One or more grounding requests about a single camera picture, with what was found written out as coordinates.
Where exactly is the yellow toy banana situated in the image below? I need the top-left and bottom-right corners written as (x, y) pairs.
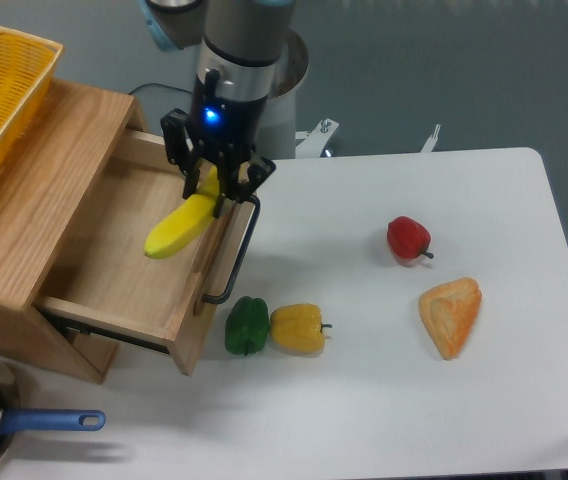
top-left (144, 167), bottom-right (219, 259)

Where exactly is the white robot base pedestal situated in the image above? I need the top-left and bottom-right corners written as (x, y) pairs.
top-left (255, 30), bottom-right (339, 160)

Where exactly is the red toy bell pepper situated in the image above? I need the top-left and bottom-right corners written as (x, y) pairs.
top-left (386, 216), bottom-right (434, 261)

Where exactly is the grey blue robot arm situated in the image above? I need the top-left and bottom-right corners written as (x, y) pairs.
top-left (140, 1), bottom-right (295, 217)

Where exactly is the orange toy bread wedge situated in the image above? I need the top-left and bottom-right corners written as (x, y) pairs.
top-left (418, 277), bottom-right (483, 360)

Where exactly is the open wooden top drawer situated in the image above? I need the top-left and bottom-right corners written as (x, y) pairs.
top-left (35, 129), bottom-right (236, 375)

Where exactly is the green toy bell pepper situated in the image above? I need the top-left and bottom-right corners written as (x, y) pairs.
top-left (224, 296), bottom-right (270, 356)

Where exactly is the wooden drawer cabinet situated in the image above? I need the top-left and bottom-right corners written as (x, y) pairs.
top-left (0, 79), bottom-right (146, 384)

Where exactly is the yellow toy bell pepper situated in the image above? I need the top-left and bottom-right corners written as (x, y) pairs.
top-left (270, 303), bottom-right (333, 354)

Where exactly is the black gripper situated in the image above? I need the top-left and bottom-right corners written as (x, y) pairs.
top-left (160, 68), bottom-right (276, 218)

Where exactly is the black floor cable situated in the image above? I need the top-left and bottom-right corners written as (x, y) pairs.
top-left (128, 82), bottom-right (196, 99)

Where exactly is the black metal drawer handle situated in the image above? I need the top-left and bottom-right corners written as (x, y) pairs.
top-left (201, 195), bottom-right (261, 305)

